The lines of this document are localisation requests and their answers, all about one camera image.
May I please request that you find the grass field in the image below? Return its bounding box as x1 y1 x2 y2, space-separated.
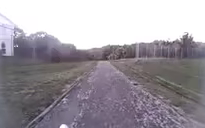
0 56 98 128

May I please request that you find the robot's own part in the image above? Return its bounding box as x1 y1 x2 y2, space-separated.
59 123 70 128

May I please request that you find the white building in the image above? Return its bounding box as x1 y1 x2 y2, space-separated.
0 7 17 57

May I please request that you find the grass verge with rail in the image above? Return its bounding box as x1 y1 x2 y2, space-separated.
110 57 205 128

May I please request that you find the row of trees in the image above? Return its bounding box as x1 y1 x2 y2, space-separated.
13 27 205 62

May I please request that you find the grey gravel path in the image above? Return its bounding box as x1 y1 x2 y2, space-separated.
33 60 204 128

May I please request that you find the fence with pale posts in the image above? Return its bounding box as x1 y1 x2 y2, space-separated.
133 42 205 60

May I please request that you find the concrete kerb strip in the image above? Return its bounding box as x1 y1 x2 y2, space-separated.
25 66 97 128

